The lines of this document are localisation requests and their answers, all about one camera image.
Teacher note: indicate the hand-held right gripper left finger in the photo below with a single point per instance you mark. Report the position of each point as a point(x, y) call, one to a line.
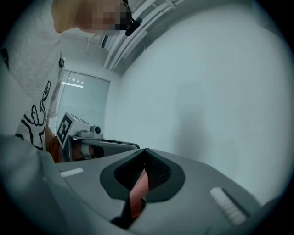
point(92, 190)

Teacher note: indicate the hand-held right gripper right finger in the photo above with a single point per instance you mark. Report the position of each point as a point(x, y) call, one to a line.
point(197, 202)

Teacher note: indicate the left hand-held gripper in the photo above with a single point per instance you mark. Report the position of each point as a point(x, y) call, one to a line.
point(75, 128)

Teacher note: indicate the pink cushioned armchair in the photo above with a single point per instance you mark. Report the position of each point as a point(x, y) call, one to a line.
point(137, 195)

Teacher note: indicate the person's left forearm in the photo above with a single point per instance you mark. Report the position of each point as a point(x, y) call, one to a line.
point(51, 142)

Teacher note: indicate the white ceiling pipe rack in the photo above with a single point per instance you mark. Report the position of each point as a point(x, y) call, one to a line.
point(137, 29)

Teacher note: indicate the person's white printed t-shirt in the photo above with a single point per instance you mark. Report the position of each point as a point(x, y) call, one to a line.
point(29, 68)

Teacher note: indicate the person's head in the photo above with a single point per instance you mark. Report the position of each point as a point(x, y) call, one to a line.
point(87, 16)

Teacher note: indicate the black head-worn camera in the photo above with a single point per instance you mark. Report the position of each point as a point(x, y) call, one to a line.
point(134, 26)

